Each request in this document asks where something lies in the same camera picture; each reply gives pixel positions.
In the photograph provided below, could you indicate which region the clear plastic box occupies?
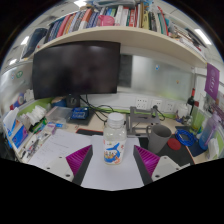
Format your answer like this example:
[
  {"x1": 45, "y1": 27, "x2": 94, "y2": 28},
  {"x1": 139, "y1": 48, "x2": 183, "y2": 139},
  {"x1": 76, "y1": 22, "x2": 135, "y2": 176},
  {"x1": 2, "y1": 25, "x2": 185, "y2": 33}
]
[{"x1": 46, "y1": 106, "x2": 73, "y2": 124}]

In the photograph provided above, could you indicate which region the dark wine bottle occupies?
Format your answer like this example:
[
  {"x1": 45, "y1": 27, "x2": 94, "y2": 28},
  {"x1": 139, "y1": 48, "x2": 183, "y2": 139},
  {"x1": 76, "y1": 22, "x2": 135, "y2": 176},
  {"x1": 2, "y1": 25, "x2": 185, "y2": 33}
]
[{"x1": 186, "y1": 88, "x2": 198, "y2": 118}]

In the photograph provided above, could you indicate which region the white round container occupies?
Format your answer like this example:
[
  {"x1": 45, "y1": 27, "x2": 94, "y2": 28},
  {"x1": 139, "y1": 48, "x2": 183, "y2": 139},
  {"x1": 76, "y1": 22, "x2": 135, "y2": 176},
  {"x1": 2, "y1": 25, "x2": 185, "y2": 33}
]
[{"x1": 176, "y1": 103, "x2": 190, "y2": 120}]

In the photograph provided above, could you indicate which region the blue and white tissue box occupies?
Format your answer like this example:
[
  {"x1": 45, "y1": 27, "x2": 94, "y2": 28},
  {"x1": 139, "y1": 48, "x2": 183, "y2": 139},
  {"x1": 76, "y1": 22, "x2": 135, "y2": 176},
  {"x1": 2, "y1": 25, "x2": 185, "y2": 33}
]
[{"x1": 2, "y1": 107, "x2": 29, "y2": 149}]

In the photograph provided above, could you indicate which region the large white paper sheet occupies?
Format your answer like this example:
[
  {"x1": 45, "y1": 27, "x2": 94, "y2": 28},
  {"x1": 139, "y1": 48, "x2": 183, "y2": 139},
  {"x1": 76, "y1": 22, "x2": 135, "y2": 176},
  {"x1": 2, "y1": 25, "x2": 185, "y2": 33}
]
[{"x1": 80, "y1": 134, "x2": 145, "y2": 192}]

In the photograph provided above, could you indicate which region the handwritten paper sheet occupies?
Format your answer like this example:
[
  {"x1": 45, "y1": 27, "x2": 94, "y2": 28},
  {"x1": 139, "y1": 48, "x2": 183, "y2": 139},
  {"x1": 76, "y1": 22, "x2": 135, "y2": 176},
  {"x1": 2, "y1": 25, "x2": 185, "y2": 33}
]
[{"x1": 28, "y1": 129, "x2": 93, "y2": 169}]

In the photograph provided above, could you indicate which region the blue electronics box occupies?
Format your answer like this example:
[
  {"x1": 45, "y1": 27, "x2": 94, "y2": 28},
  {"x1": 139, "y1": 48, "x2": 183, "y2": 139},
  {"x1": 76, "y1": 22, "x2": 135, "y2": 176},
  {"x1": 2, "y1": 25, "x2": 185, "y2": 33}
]
[{"x1": 69, "y1": 106, "x2": 90, "y2": 122}]

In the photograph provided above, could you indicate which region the purple hanging banner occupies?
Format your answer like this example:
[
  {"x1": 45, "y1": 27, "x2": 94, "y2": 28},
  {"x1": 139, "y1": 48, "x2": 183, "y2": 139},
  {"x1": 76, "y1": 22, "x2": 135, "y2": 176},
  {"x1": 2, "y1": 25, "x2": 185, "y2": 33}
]
[{"x1": 204, "y1": 62, "x2": 221, "y2": 101}]

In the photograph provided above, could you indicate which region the clear white-capped drink bottle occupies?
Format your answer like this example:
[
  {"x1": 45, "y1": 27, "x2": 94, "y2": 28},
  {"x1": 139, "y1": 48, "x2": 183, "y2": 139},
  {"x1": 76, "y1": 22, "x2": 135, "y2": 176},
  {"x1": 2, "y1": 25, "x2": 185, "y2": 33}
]
[{"x1": 102, "y1": 112, "x2": 128, "y2": 166}]

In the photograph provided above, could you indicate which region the blue coiled cable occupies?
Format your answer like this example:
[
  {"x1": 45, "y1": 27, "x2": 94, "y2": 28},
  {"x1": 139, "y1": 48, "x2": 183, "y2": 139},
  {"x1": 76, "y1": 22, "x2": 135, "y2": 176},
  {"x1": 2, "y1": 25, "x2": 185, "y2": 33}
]
[{"x1": 175, "y1": 128, "x2": 198, "y2": 148}]

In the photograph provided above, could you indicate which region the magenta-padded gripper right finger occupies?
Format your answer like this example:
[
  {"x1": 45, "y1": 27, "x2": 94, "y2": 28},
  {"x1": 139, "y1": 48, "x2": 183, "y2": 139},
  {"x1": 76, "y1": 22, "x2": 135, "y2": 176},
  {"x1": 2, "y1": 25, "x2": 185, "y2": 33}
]
[{"x1": 132, "y1": 144, "x2": 192, "y2": 187}]

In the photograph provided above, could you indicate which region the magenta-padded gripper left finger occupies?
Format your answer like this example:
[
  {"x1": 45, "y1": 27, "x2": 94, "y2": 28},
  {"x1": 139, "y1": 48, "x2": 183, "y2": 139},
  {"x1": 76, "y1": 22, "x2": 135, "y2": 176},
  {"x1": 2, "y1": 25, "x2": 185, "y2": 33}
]
[{"x1": 42, "y1": 144, "x2": 94, "y2": 187}]

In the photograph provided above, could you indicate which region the flat round red coaster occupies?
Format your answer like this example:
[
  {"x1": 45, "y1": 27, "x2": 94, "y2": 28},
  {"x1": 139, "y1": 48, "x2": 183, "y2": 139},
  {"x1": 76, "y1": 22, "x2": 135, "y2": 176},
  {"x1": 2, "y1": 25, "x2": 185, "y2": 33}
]
[{"x1": 166, "y1": 137, "x2": 182, "y2": 152}]

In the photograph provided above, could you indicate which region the grey cup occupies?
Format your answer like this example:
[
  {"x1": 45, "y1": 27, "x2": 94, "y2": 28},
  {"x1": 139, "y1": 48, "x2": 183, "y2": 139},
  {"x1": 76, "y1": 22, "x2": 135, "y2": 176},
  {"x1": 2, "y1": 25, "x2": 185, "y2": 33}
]
[{"x1": 145, "y1": 123, "x2": 173, "y2": 155}]

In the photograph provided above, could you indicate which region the black desk mat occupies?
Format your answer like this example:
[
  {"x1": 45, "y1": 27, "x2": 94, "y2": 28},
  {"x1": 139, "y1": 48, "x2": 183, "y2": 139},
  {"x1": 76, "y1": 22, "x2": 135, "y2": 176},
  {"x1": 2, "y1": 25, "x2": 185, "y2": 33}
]
[{"x1": 75, "y1": 128, "x2": 201, "y2": 168}]

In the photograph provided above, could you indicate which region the black computer monitor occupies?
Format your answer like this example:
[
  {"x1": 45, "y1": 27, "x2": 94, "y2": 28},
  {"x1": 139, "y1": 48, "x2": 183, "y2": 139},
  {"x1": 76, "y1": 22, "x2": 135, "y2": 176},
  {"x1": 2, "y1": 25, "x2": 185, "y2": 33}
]
[{"x1": 31, "y1": 40, "x2": 122, "y2": 108}]

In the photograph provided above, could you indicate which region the white wall socket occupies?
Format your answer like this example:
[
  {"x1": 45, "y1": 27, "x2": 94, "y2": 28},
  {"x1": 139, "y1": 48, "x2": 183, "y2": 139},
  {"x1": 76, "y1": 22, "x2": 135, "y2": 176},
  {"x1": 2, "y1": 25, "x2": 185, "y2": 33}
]
[
  {"x1": 134, "y1": 96, "x2": 149, "y2": 111},
  {"x1": 149, "y1": 98, "x2": 163, "y2": 113},
  {"x1": 164, "y1": 100, "x2": 176, "y2": 114}
]

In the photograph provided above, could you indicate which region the black plugged power cable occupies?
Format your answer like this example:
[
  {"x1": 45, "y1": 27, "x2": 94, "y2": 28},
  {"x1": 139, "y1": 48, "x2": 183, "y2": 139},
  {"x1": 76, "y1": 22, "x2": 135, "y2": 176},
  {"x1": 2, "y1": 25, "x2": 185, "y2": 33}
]
[{"x1": 152, "y1": 105, "x2": 166, "y2": 122}]

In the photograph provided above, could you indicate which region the grey metal laptop stand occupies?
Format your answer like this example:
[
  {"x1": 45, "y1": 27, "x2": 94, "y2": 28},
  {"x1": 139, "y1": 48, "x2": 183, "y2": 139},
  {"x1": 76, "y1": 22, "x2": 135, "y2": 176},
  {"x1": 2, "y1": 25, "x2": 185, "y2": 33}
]
[{"x1": 126, "y1": 105, "x2": 162, "y2": 137}]

